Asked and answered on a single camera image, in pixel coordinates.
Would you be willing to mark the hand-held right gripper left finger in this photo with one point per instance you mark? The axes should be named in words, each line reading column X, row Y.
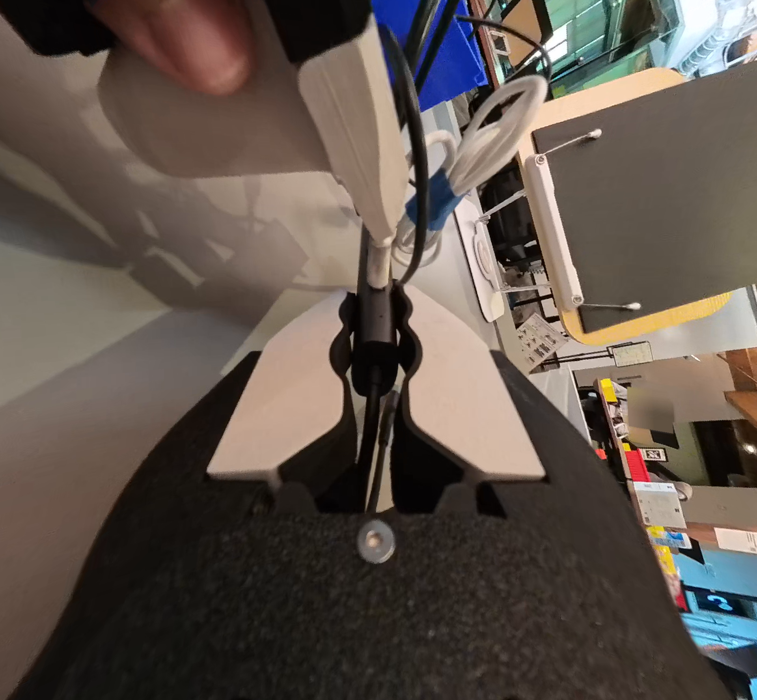
column 284, row 410

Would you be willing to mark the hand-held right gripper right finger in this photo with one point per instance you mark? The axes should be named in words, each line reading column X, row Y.
column 467, row 410

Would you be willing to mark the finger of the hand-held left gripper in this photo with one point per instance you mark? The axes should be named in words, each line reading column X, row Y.
column 355, row 120

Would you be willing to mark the person's left hand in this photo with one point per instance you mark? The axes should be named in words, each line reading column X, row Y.
column 189, row 31

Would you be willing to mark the white cardboard box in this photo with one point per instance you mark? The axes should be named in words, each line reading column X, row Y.
column 656, row 505

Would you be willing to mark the black board with wooden frame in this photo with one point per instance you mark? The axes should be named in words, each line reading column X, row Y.
column 650, row 209

